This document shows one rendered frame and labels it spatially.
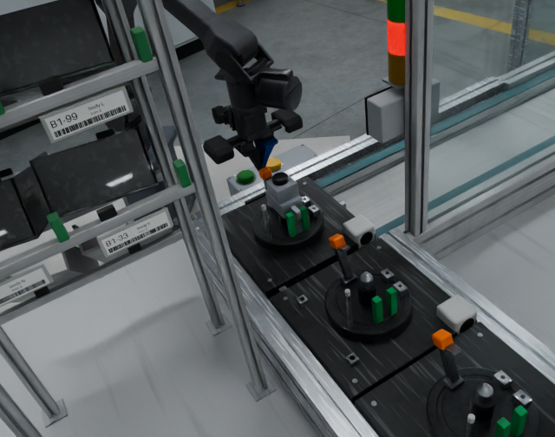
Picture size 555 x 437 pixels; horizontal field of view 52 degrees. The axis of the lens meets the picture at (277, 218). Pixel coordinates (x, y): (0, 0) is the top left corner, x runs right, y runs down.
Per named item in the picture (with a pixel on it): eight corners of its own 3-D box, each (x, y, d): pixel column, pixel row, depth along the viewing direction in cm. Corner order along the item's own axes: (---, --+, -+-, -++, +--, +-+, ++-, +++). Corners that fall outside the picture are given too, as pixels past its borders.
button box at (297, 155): (231, 198, 133) (225, 177, 129) (306, 163, 139) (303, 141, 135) (244, 213, 128) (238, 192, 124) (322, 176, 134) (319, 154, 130)
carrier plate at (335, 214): (211, 229, 117) (208, 221, 116) (308, 183, 125) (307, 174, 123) (267, 299, 100) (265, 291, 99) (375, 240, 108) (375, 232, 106)
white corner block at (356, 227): (342, 238, 110) (341, 223, 107) (362, 228, 111) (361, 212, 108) (357, 251, 106) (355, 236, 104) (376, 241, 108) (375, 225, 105)
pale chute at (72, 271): (32, 302, 103) (25, 278, 104) (103, 277, 106) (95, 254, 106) (-27, 304, 76) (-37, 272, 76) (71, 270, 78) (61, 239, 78)
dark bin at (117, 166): (74, 186, 94) (57, 143, 92) (151, 162, 96) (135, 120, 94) (52, 220, 67) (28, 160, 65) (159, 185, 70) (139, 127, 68)
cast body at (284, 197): (266, 202, 109) (260, 173, 105) (286, 193, 111) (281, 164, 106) (289, 225, 103) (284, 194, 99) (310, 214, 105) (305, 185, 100)
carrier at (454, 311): (271, 304, 99) (259, 253, 91) (381, 244, 107) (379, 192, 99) (353, 406, 82) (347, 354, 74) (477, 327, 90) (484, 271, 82)
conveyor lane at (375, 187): (220, 260, 123) (210, 226, 117) (505, 118, 149) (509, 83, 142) (287, 348, 103) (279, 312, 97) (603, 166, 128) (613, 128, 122)
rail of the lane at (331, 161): (188, 255, 126) (176, 218, 119) (486, 109, 153) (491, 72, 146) (199, 269, 122) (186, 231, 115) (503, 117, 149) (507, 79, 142)
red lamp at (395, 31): (381, 48, 88) (380, 18, 85) (406, 38, 90) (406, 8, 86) (401, 59, 84) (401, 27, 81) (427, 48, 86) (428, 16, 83)
